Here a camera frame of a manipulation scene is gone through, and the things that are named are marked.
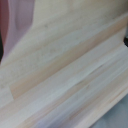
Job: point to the pink mug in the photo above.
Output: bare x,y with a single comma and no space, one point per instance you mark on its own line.
18,23

